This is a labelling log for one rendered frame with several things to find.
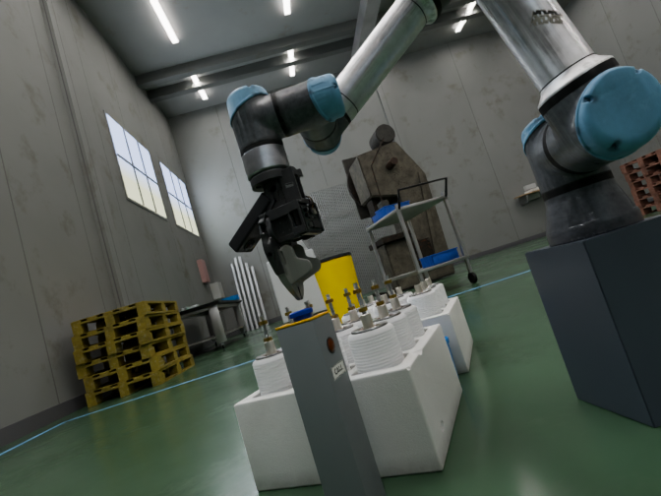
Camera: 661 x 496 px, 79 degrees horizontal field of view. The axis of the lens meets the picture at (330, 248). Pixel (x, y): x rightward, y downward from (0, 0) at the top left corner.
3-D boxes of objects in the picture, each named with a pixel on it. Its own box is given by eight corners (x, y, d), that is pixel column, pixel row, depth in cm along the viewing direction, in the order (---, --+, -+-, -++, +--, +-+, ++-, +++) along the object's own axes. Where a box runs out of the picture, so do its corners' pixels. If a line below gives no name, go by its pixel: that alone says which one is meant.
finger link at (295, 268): (317, 294, 62) (299, 237, 63) (284, 304, 65) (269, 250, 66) (325, 291, 65) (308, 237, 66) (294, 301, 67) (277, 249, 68)
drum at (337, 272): (369, 315, 410) (349, 253, 416) (373, 317, 369) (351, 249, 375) (330, 327, 409) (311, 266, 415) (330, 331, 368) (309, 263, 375)
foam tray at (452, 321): (473, 341, 154) (457, 295, 156) (469, 372, 118) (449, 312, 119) (379, 363, 168) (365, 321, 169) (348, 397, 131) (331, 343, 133)
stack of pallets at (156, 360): (134, 384, 472) (117, 318, 480) (196, 364, 478) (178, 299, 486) (83, 409, 365) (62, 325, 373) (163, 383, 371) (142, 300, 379)
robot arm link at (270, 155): (232, 158, 67) (259, 166, 75) (240, 184, 67) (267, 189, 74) (270, 140, 64) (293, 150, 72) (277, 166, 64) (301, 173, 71)
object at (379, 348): (427, 418, 74) (395, 323, 76) (378, 435, 74) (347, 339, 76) (416, 403, 84) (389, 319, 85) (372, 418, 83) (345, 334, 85)
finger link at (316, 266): (325, 291, 65) (308, 237, 66) (294, 301, 67) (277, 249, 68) (331, 289, 68) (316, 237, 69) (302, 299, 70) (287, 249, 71)
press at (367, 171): (442, 276, 736) (394, 138, 763) (468, 272, 614) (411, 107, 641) (368, 299, 722) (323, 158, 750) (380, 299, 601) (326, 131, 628)
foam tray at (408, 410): (462, 391, 104) (440, 323, 106) (443, 471, 68) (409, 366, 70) (330, 414, 118) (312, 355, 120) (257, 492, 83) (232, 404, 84)
